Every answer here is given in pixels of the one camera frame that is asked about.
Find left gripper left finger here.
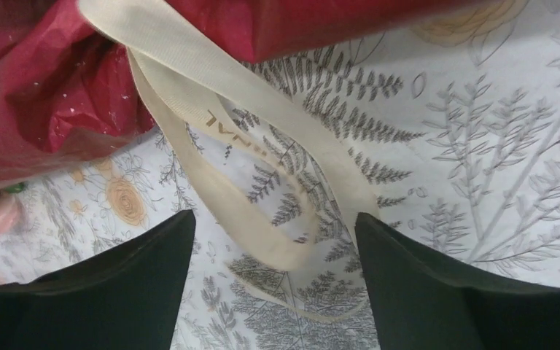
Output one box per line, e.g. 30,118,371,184
0,210,196,349

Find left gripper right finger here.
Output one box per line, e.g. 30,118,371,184
355,213,560,350

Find cream ribbon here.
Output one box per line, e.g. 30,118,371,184
77,0,381,324

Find dark red wrapping paper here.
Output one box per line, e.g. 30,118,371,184
0,1,469,189

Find floral patterned tablecloth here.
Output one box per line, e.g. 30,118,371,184
0,1,560,349

